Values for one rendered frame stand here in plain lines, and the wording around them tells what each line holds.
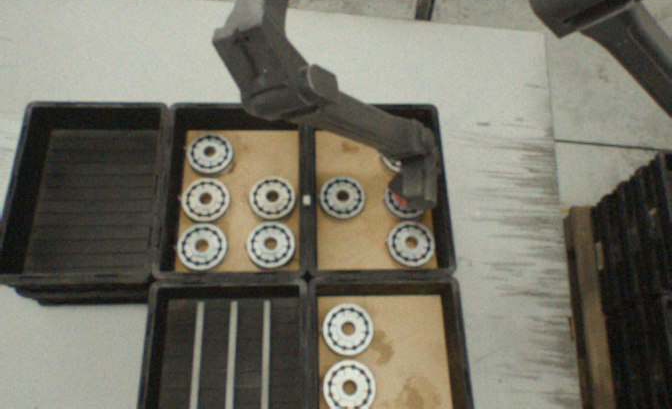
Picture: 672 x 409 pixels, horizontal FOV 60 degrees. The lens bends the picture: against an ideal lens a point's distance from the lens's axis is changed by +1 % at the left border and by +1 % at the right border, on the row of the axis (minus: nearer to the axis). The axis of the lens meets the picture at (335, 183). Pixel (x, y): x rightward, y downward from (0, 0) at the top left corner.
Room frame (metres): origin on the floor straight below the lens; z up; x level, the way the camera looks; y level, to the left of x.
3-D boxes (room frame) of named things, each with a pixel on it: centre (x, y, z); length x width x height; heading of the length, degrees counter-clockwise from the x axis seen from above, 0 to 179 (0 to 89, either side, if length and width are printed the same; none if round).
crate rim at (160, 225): (0.47, 0.21, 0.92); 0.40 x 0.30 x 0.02; 9
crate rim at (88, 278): (0.42, 0.50, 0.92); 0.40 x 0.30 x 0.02; 9
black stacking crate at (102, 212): (0.42, 0.50, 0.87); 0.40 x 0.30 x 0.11; 9
